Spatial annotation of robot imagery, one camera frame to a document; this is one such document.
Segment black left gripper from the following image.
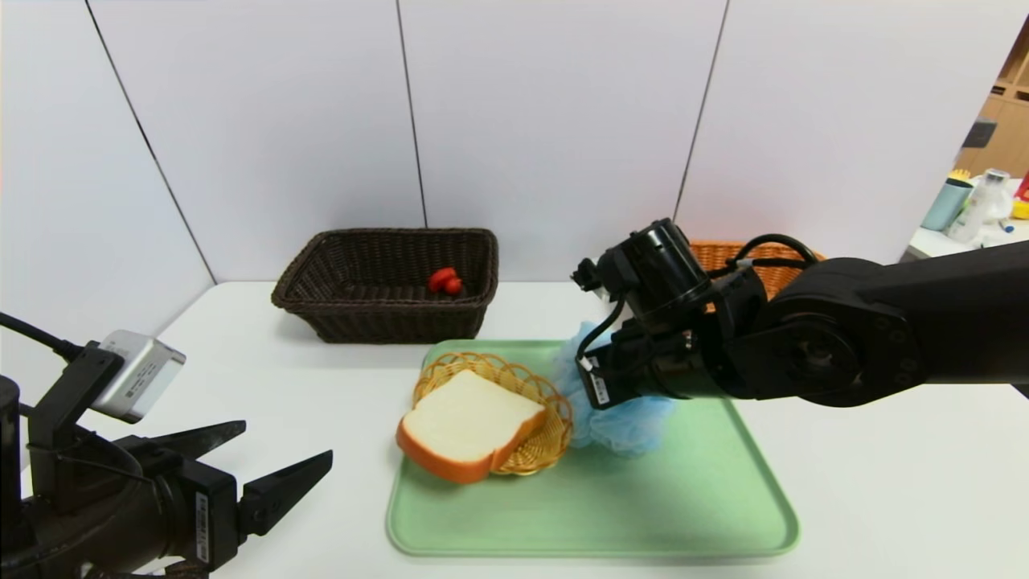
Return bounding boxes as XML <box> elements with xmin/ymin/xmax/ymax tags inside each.
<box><xmin>63</xmin><ymin>420</ymin><xmax>334</xmax><ymax>579</ymax></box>

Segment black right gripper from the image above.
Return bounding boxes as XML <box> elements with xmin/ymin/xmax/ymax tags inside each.
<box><xmin>575</xmin><ymin>343</ymin><xmax>661</xmax><ymax>410</ymax></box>

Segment light blue bath loofah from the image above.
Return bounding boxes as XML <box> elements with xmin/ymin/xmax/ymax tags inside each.
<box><xmin>553</xmin><ymin>322</ymin><xmax>676</xmax><ymax>459</ymax></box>

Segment small round yellow wicker basket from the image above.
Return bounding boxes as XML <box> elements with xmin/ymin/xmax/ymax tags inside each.
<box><xmin>413</xmin><ymin>351</ymin><xmax>574</xmax><ymax>475</ymax></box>

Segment orange wicker basket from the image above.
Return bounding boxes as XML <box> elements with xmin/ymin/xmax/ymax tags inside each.
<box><xmin>690</xmin><ymin>240</ymin><xmax>825</xmax><ymax>300</ymax></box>

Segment dark brown wicker basket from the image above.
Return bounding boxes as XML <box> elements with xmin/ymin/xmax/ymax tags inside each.
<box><xmin>272</xmin><ymin>229</ymin><xmax>499</xmax><ymax>345</ymax></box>

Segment light green plastic tray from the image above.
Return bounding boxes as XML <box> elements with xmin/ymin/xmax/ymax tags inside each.
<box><xmin>386</xmin><ymin>339</ymin><xmax>800</xmax><ymax>557</ymax></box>

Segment toy bread slice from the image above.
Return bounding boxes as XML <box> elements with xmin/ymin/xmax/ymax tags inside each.
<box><xmin>396</xmin><ymin>369</ymin><xmax>547</xmax><ymax>485</ymax></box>

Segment white side table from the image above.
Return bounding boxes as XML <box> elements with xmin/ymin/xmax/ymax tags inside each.
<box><xmin>907</xmin><ymin>217</ymin><xmax>1029</xmax><ymax>262</ymax></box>

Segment teal cup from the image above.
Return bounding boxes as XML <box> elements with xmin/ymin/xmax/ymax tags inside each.
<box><xmin>920</xmin><ymin>170</ymin><xmax>974</xmax><ymax>232</ymax></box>

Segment clear plastic bottle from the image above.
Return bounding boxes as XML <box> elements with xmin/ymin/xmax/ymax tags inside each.
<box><xmin>946</xmin><ymin>169</ymin><xmax>1012</xmax><ymax>244</ymax></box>

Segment wooden shelf unit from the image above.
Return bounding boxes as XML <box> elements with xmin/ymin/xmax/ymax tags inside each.
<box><xmin>953</xmin><ymin>8</ymin><xmax>1029</xmax><ymax>182</ymax></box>

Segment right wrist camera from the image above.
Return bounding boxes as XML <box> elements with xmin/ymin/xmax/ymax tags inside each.
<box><xmin>571</xmin><ymin>248</ymin><xmax>636</xmax><ymax>300</ymax></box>

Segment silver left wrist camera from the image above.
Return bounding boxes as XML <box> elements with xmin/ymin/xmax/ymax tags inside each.
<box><xmin>28</xmin><ymin>330</ymin><xmax>187</xmax><ymax>451</ymax></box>

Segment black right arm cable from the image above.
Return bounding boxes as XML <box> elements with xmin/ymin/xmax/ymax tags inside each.
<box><xmin>728</xmin><ymin>233</ymin><xmax>821</xmax><ymax>270</ymax></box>

